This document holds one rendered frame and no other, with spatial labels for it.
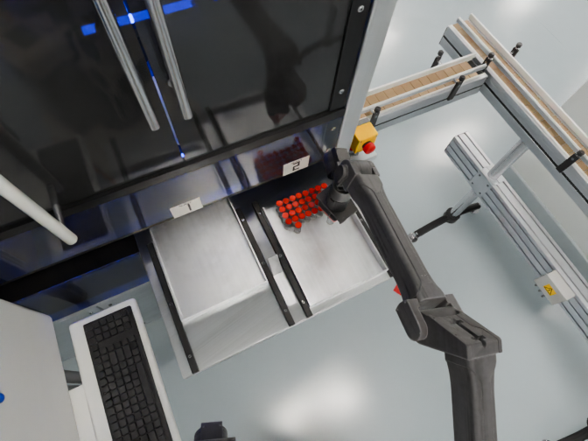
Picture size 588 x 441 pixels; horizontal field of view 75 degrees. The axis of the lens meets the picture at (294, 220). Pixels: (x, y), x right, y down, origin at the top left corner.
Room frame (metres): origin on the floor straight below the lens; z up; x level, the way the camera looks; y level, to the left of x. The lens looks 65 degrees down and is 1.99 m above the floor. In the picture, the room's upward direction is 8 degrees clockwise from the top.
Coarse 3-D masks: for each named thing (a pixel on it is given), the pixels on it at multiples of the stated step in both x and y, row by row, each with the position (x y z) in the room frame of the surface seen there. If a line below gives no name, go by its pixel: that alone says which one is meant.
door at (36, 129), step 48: (0, 0) 0.39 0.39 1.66; (48, 0) 0.42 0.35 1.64; (0, 48) 0.37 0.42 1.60; (48, 48) 0.40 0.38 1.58; (96, 48) 0.43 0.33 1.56; (0, 96) 0.35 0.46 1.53; (48, 96) 0.38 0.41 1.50; (96, 96) 0.41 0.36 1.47; (0, 144) 0.32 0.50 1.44; (48, 144) 0.35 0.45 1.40; (96, 144) 0.39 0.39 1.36; (144, 144) 0.43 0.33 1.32; (48, 192) 0.32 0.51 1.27; (96, 192) 0.36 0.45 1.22
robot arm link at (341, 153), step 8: (328, 152) 0.56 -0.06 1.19; (336, 152) 0.55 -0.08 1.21; (344, 152) 0.56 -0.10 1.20; (328, 160) 0.54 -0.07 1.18; (336, 160) 0.54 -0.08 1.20; (328, 168) 0.52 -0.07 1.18; (336, 168) 0.49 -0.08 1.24; (344, 168) 0.47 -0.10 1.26; (328, 176) 0.51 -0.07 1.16; (336, 176) 0.47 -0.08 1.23; (344, 176) 0.46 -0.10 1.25; (336, 184) 0.46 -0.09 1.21
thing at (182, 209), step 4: (192, 200) 0.45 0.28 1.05; (196, 200) 0.45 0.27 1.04; (184, 204) 0.44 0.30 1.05; (192, 204) 0.45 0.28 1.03; (196, 204) 0.45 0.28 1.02; (200, 204) 0.46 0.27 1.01; (172, 208) 0.42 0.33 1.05; (176, 208) 0.42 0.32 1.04; (180, 208) 0.43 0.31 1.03; (184, 208) 0.43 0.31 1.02; (188, 208) 0.44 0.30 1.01; (192, 208) 0.44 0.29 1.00; (196, 208) 0.45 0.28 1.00; (172, 212) 0.42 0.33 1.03; (176, 212) 0.42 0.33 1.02; (180, 212) 0.43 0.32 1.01; (184, 212) 0.43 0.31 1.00; (188, 212) 0.44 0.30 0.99; (176, 216) 0.42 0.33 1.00
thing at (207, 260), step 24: (192, 216) 0.47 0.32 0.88; (216, 216) 0.48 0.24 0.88; (168, 240) 0.38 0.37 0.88; (192, 240) 0.39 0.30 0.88; (216, 240) 0.40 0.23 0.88; (240, 240) 0.41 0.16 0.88; (168, 264) 0.31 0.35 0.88; (192, 264) 0.32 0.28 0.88; (216, 264) 0.33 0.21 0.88; (240, 264) 0.34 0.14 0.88; (192, 288) 0.25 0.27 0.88; (216, 288) 0.26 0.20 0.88; (240, 288) 0.27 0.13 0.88; (192, 312) 0.18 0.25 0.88
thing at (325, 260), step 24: (288, 240) 0.44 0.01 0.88; (312, 240) 0.45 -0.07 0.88; (336, 240) 0.46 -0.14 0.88; (360, 240) 0.47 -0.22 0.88; (288, 264) 0.36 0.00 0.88; (312, 264) 0.37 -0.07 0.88; (336, 264) 0.38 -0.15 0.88; (360, 264) 0.39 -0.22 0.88; (384, 264) 0.39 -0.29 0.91; (312, 288) 0.29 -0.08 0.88; (336, 288) 0.30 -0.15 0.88
